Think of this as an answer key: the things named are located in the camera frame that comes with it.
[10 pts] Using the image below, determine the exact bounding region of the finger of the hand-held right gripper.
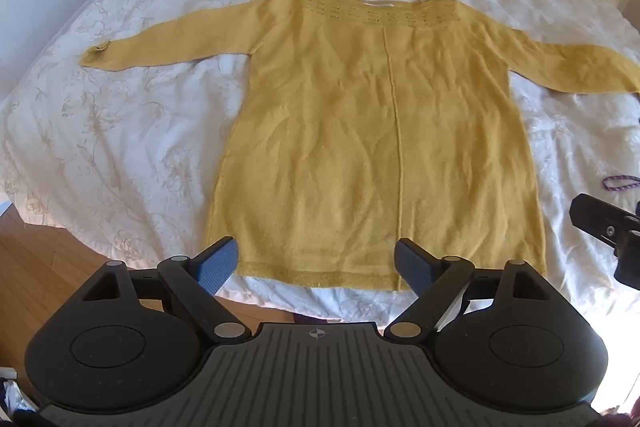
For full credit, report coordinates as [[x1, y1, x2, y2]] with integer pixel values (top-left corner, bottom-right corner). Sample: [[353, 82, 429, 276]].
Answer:
[[613, 229, 640, 291], [570, 194, 640, 251]]

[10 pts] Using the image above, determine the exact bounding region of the purple braided cord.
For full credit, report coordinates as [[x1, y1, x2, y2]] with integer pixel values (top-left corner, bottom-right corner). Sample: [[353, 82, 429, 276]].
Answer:
[[602, 175, 640, 194]]

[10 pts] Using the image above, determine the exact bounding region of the white floral bedspread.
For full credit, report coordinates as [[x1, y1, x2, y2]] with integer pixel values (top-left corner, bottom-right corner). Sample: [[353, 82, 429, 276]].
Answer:
[[0, 0, 640, 324]]

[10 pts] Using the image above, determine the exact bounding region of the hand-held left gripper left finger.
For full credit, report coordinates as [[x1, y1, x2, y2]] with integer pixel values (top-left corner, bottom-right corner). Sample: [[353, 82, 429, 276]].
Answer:
[[82, 236, 252, 342]]

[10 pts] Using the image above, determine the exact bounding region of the yellow knit sweater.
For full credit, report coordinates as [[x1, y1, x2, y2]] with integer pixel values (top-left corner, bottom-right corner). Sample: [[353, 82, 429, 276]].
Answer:
[[80, 0, 640, 294]]

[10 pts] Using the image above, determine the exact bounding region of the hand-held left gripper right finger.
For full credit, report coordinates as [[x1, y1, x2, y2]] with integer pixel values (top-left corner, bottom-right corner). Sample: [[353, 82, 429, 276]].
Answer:
[[384, 238, 551, 342]]

